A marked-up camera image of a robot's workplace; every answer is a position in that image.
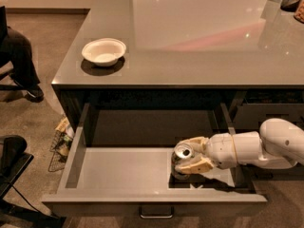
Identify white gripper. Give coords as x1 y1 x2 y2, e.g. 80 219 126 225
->
174 133 237 175

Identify silver green 7up can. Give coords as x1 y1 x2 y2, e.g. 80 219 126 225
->
171 143 194 181

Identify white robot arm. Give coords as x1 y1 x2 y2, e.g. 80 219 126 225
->
174 118 304 175

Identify grey open top drawer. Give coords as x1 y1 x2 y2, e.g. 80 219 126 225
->
43 104 267 217

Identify grey counter cabinet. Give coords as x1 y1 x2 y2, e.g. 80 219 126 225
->
50 0 304 131

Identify white paper bowl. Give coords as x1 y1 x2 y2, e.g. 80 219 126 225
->
82 38 126 67

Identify black chair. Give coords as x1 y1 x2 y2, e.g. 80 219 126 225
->
0 135 66 228

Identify metal drawer handle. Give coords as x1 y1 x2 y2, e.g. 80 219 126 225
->
139 205 174 219

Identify wire basket with snacks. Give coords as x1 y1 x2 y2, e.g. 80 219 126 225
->
48 117 75 172

